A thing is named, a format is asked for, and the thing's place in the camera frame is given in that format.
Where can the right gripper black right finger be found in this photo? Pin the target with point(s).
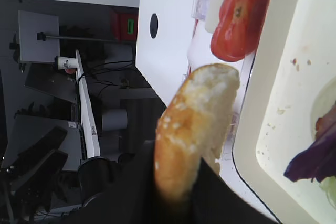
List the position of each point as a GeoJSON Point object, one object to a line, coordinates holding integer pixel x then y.
{"type": "Point", "coordinates": [212, 201]}

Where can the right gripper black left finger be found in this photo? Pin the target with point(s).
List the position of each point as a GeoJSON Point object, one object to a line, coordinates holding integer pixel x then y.
{"type": "Point", "coordinates": [132, 198]}

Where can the sesame top bun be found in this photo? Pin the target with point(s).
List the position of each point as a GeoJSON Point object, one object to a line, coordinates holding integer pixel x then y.
{"type": "Point", "coordinates": [193, 128]}

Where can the red tomato slices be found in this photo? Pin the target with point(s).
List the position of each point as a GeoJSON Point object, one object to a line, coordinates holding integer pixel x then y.
{"type": "Point", "coordinates": [239, 29]}

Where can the clear plastic divider lower left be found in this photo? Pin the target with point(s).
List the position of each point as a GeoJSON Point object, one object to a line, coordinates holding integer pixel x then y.
{"type": "Point", "coordinates": [227, 149]}

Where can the clear plastic divider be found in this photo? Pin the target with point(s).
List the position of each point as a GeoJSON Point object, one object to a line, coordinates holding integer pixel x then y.
{"type": "Point", "coordinates": [227, 149]}
{"type": "Point", "coordinates": [199, 9]}

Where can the black waste bin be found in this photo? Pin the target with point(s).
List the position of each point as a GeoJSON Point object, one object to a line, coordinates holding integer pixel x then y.
{"type": "Point", "coordinates": [94, 178]}

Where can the white cylinder container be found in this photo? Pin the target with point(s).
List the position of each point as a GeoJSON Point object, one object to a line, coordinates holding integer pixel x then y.
{"type": "Point", "coordinates": [115, 119]}

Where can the white computer monitor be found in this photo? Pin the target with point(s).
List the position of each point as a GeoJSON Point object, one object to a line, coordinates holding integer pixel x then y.
{"type": "Point", "coordinates": [87, 121]}

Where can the black office chair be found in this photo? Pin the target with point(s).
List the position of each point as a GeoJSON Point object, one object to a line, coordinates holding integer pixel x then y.
{"type": "Point", "coordinates": [29, 182]}

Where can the purple cabbage leaf on patty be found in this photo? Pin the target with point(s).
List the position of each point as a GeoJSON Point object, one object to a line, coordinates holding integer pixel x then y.
{"type": "Point", "coordinates": [316, 162]}

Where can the white paper cup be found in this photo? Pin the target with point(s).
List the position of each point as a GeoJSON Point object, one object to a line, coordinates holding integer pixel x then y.
{"type": "Point", "coordinates": [63, 63]}

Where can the white metal tray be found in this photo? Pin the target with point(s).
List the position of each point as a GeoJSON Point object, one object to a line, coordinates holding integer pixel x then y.
{"type": "Point", "coordinates": [292, 84]}

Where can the red box under table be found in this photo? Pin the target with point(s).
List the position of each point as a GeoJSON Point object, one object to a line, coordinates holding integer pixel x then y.
{"type": "Point", "coordinates": [124, 26]}

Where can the black table hole cover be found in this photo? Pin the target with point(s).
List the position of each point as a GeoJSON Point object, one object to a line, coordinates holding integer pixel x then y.
{"type": "Point", "coordinates": [153, 26]}

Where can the grey desk panel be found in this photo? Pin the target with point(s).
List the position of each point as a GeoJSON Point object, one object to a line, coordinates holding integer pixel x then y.
{"type": "Point", "coordinates": [37, 37]}

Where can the clear plastic divider upper left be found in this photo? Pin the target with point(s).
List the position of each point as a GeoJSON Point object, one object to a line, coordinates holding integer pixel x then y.
{"type": "Point", "coordinates": [199, 9]}

